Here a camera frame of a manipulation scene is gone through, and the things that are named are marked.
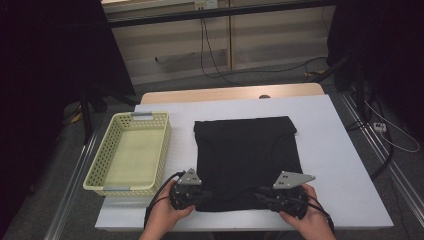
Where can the person's left hand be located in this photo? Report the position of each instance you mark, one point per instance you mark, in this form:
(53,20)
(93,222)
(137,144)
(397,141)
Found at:
(163,216)

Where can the black horizontal bar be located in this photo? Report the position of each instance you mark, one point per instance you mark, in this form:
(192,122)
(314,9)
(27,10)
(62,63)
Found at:
(166,18)

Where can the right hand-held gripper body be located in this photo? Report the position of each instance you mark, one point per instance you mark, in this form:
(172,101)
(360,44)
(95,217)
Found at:
(290,180)

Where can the white wall socket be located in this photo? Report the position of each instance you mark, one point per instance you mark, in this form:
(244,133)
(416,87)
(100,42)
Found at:
(206,4)

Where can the black t-shirt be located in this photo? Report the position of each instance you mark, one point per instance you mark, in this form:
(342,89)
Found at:
(246,153)

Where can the black curtain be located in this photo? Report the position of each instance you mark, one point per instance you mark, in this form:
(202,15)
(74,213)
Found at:
(393,50)
(40,66)

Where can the black metal stand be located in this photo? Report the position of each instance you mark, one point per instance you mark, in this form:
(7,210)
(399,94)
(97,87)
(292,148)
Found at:
(359,93)

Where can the aluminium floor rail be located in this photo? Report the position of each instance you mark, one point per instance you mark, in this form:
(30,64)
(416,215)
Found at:
(400,179)
(70,190)

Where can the person's right hand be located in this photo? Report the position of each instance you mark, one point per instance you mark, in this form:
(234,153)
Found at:
(313,223)

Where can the yellow floor tape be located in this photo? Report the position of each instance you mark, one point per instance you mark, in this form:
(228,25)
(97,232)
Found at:
(77,118)
(315,72)

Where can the dark round table grommet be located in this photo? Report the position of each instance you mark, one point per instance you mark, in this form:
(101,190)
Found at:
(264,96)

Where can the pale yellow perforated basket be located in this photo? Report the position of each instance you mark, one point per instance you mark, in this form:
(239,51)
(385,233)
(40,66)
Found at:
(133,156)

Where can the beige wooden cabinet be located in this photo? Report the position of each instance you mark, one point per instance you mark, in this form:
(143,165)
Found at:
(266,43)

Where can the black tripod stand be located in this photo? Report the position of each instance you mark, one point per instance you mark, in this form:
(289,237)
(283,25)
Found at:
(87,120)

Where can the white power strip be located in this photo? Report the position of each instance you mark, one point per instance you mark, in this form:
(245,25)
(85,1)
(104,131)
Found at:
(380,126)

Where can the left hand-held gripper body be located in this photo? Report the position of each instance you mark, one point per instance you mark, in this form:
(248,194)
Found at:
(189,179)

